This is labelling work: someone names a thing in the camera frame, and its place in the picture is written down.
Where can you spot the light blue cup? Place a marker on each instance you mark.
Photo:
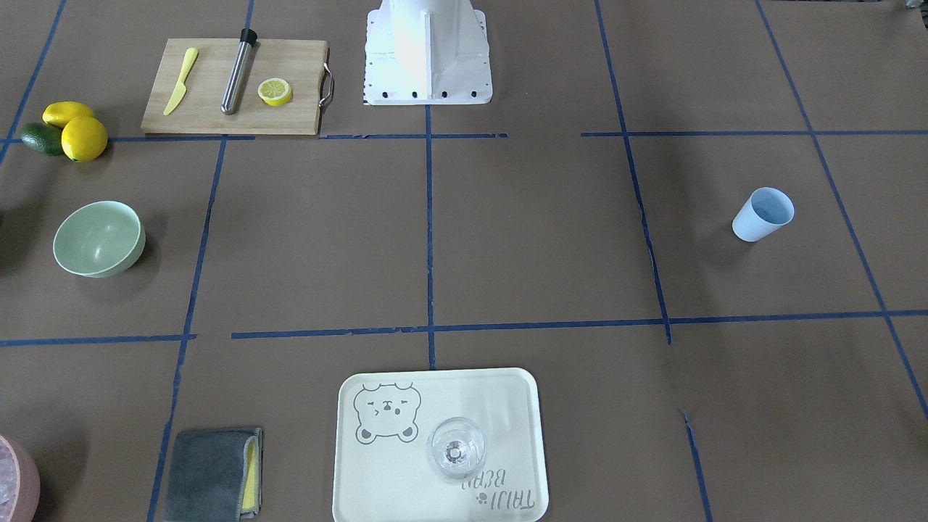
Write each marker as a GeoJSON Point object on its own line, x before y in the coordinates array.
{"type": "Point", "coordinates": [765, 211]}

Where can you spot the light green bowl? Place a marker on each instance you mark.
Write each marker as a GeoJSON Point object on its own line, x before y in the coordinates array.
{"type": "Point", "coordinates": [100, 240]}

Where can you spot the pink bowl with ice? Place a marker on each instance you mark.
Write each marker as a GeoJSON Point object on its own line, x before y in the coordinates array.
{"type": "Point", "coordinates": [21, 485]}

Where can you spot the cream bear tray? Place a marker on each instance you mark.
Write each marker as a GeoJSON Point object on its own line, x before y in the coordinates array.
{"type": "Point", "coordinates": [381, 471]}

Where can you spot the clear wine glass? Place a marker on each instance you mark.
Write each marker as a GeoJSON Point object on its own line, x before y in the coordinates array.
{"type": "Point", "coordinates": [456, 449]}

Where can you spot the wooden cutting board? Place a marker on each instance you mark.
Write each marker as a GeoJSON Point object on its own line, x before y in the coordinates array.
{"type": "Point", "coordinates": [300, 62]}

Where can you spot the lemon slice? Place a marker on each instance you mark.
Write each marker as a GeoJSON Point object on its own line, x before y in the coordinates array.
{"type": "Point", "coordinates": [275, 92]}

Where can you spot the steel muddler black cap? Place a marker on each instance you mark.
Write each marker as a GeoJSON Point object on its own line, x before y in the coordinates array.
{"type": "Point", "coordinates": [236, 80]}

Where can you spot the grey yellow cloth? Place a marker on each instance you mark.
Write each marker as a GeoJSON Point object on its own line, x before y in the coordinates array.
{"type": "Point", "coordinates": [215, 475]}

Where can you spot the yellow plastic knife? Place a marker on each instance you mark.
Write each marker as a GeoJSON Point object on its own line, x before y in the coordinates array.
{"type": "Point", "coordinates": [180, 89]}

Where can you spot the round yellow lemon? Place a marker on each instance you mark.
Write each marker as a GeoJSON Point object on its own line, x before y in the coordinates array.
{"type": "Point", "coordinates": [84, 139]}

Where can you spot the oval yellow lemon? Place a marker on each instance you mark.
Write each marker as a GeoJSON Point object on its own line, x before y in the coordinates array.
{"type": "Point", "coordinates": [59, 114]}

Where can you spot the green avocado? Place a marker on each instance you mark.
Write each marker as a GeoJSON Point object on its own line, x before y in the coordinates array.
{"type": "Point", "coordinates": [42, 138]}

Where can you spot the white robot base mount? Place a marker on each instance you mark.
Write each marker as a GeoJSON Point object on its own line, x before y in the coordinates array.
{"type": "Point", "coordinates": [427, 53]}

